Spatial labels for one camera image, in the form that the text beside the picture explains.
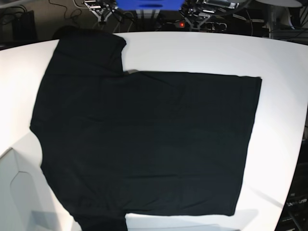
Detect black T-shirt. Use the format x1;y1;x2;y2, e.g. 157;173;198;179
30;30;262;231

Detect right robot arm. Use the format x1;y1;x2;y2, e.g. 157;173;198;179
82;0;117;25

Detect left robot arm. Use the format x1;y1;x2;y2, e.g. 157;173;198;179
179;0;245;32

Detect black power strip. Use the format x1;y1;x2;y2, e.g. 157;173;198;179
161;21;227;33

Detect blue plastic bin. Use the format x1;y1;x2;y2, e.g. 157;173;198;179
116;0;185;11

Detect black box labelled OpenArm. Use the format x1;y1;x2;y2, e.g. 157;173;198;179
285;163;308;231

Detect white cable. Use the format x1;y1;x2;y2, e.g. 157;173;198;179
91;9;135;33

